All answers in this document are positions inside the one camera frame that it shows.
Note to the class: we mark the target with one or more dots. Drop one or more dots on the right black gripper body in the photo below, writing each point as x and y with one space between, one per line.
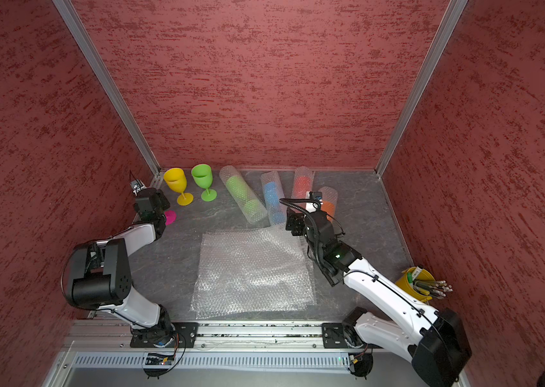
297 221

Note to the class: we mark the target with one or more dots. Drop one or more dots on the orange glass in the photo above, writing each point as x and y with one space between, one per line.
329 200

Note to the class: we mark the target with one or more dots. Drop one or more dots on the bright green wine glass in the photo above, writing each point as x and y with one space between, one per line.
203 177

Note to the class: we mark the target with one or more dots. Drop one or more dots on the pink glass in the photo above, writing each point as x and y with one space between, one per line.
170 217

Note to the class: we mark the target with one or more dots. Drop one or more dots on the yellow glass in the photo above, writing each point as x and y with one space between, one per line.
175 179

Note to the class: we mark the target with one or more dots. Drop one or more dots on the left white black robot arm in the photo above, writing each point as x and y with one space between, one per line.
97 276

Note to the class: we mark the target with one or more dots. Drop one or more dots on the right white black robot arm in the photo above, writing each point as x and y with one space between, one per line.
433 341

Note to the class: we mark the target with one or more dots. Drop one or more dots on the blue glass in bubble wrap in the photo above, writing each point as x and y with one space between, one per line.
273 192

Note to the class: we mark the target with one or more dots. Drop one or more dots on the red glass in bubble wrap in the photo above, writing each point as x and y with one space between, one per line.
302 182

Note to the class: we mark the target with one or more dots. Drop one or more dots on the green glass in bubble wrap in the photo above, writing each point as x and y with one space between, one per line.
251 207

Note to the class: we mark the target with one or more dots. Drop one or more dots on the yellow pen cup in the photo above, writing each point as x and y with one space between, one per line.
407 279

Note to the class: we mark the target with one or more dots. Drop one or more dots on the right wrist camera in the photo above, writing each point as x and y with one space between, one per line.
315 201

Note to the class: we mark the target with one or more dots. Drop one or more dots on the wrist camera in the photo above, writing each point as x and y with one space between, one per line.
137 186
315 201

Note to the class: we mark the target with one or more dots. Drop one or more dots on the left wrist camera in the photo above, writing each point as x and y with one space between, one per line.
137 186

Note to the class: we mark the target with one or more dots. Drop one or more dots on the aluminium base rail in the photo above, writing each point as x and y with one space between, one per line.
97 352

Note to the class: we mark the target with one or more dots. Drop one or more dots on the right aluminium corner post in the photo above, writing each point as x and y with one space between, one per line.
437 47

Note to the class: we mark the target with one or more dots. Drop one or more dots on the aluminium corner post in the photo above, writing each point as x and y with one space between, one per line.
86 45
437 47

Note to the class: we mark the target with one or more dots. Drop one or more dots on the left aluminium corner post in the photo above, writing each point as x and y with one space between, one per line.
86 45

